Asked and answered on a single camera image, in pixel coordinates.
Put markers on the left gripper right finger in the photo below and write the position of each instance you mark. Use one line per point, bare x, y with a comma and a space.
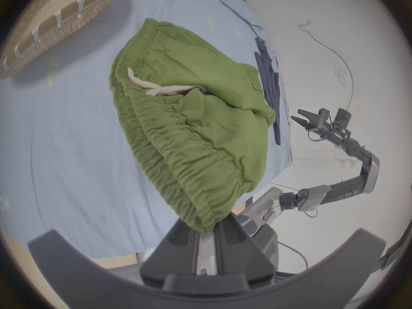
241, 256

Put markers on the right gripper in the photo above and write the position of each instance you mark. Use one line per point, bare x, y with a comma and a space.
318, 126

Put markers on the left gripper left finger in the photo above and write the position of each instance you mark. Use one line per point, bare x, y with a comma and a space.
173, 256

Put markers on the green shorts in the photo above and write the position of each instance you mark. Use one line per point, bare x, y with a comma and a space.
193, 140

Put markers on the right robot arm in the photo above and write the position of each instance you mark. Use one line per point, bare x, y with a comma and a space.
347, 185

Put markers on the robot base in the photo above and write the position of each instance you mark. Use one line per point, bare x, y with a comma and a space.
257, 211

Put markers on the dark blue garment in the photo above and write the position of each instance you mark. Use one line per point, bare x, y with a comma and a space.
272, 85

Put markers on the bed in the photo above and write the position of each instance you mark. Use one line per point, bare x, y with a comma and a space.
80, 124

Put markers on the round woven basket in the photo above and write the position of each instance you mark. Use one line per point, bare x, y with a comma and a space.
48, 21

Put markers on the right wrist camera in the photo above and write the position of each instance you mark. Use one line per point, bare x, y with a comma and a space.
324, 114

